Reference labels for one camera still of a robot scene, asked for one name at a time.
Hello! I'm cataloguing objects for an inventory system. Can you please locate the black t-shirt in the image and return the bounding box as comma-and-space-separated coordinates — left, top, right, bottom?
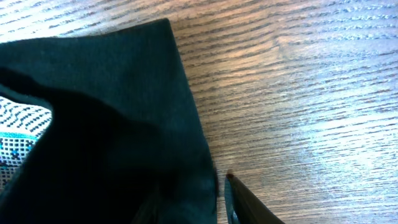
1, 19, 218, 223

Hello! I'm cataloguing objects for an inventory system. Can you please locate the white garment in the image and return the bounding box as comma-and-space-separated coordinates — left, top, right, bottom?
0, 96, 52, 190

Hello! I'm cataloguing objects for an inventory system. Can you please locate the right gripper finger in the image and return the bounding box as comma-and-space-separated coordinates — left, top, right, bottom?
224, 173, 284, 224

